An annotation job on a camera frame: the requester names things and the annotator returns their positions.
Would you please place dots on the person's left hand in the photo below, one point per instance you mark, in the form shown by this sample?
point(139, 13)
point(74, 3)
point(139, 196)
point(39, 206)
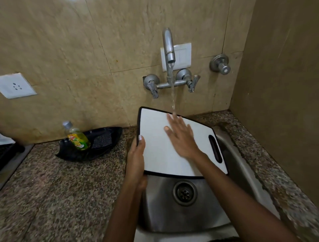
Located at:
point(135, 163)

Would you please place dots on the person's right hand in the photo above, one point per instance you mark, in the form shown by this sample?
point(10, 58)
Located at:
point(183, 140)

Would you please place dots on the person's right thumb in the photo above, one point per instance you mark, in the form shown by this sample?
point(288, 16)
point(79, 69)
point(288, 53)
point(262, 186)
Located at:
point(169, 132)

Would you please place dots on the person's left thumb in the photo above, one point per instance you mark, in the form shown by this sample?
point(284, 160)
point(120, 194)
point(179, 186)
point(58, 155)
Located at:
point(140, 147)

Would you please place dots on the white black-edged cutting board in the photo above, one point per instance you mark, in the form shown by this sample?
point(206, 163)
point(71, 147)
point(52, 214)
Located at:
point(162, 152)

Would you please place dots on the person's left forearm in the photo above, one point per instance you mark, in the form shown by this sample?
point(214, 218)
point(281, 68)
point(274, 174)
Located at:
point(124, 214)

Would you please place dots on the person's right forearm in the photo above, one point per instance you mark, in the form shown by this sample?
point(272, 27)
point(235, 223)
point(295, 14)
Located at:
point(239, 202)

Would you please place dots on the dark scrub sponge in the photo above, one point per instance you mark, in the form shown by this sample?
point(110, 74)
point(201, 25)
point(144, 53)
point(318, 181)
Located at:
point(102, 141)

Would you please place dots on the black plastic tray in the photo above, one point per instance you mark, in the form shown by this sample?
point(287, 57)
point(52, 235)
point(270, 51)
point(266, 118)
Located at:
point(99, 145)

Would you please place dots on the round sink drain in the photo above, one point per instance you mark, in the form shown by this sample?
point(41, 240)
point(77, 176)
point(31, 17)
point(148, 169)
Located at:
point(185, 192)

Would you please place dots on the green dish soap bottle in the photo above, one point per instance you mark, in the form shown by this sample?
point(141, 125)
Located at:
point(77, 137)

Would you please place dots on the stainless steel sink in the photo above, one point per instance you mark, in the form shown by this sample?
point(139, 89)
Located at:
point(199, 199)

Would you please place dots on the black stove edge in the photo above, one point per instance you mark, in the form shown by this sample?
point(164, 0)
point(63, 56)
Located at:
point(10, 154)

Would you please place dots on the chrome wall faucet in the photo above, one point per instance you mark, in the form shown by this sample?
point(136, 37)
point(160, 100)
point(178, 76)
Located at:
point(170, 72)

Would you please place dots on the white switch plate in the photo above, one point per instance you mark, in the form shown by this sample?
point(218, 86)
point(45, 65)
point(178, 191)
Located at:
point(183, 56)

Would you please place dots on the chrome wall valve knob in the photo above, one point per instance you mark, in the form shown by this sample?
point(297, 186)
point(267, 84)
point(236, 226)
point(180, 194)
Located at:
point(220, 64)

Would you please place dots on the white wall socket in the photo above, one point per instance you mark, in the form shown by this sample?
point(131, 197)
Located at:
point(15, 85)

